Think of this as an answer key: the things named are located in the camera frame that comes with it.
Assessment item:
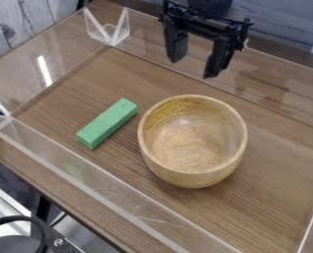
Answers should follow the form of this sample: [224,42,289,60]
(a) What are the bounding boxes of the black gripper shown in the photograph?
[158,0,254,79]

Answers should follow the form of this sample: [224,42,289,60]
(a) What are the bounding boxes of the green rectangular block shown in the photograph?
[75,98,138,149]

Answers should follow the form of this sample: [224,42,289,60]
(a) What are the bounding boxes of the brown wooden bowl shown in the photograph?
[138,94,249,189]

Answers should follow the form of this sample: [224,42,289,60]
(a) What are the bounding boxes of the black table leg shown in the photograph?
[37,197,53,221]

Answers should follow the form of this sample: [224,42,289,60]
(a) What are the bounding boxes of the clear acrylic enclosure walls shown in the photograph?
[0,2,313,253]

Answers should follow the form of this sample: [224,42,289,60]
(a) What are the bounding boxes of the black metal bracket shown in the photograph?
[37,218,85,253]

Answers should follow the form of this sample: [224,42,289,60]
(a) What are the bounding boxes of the black cable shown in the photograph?
[0,214,50,253]

